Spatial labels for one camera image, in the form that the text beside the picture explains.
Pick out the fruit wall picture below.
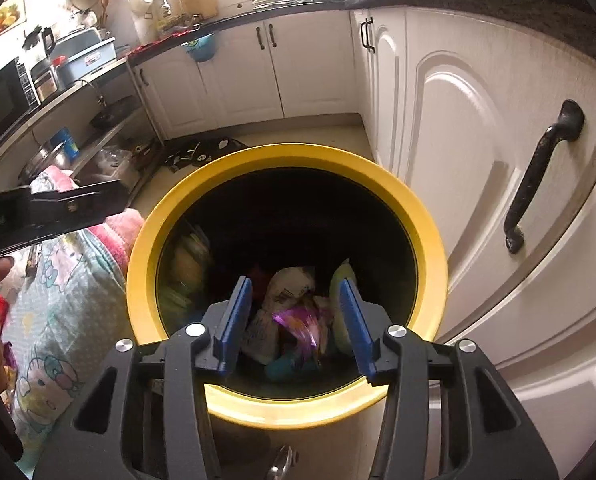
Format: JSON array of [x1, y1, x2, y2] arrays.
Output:
[[0, 0, 26, 39]]

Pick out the black wok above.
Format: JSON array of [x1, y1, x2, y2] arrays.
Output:
[[90, 95, 141, 129]]

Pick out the red cloth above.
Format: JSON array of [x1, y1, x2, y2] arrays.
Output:
[[128, 30, 195, 57]]

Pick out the black electric kettle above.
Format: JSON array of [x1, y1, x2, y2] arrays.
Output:
[[24, 26, 57, 62]]

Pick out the cat print tablecloth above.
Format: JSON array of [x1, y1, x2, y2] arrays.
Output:
[[0, 232, 129, 480]]

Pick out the large white cabinet door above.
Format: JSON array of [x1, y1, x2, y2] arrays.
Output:
[[373, 7, 596, 353]]

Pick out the low white cabinet door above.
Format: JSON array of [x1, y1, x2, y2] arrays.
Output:
[[428, 300, 596, 480]]

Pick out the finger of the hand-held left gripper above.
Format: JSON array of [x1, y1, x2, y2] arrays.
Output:
[[28, 179, 130, 242]]

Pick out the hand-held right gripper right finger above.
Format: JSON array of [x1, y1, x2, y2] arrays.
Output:
[[339, 277, 561, 480]]

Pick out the black floor mat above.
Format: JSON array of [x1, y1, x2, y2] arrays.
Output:
[[164, 137, 249, 171]]

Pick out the pink towel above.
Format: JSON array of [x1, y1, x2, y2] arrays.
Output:
[[30, 165, 146, 272]]

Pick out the yellow trash bin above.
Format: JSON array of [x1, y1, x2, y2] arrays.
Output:
[[126, 143, 449, 431]]

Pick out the large black door handle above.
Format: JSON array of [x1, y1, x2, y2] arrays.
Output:
[[503, 100, 585, 255]]

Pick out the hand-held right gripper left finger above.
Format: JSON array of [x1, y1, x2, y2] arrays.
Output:
[[32, 275, 255, 480]]

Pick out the large steel pot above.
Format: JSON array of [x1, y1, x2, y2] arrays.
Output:
[[20, 142, 74, 181]]

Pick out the black microwave oven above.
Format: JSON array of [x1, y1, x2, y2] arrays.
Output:
[[0, 57, 41, 137]]

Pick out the narrow white cabinet door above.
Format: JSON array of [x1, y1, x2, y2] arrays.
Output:
[[350, 7, 409, 161]]

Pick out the metal shelf rack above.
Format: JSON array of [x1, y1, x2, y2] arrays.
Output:
[[0, 55, 165, 202]]

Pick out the blue can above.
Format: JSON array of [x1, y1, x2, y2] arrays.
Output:
[[52, 127, 80, 159]]

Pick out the steel spoon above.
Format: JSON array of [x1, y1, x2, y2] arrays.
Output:
[[267, 444, 299, 480]]

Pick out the blue hanging basket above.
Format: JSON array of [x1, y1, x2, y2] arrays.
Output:
[[182, 34, 217, 64]]

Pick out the purple foil wrapper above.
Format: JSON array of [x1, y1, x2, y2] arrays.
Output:
[[273, 305, 331, 357]]

